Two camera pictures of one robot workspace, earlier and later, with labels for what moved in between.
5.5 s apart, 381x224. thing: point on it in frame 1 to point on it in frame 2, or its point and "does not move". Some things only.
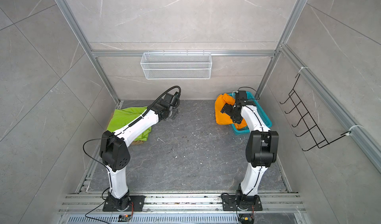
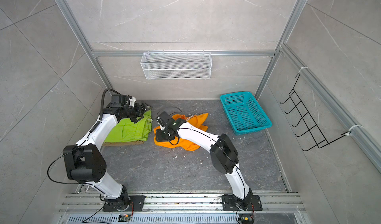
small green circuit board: (124, 217) does not move
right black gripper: (238, 119) to (159, 137)
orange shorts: (225, 118) to (198, 121)
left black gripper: (174, 113) to (140, 112)
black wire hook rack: (319, 139) does not move
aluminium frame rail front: (205, 204) does not move
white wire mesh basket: (176, 66) does not move
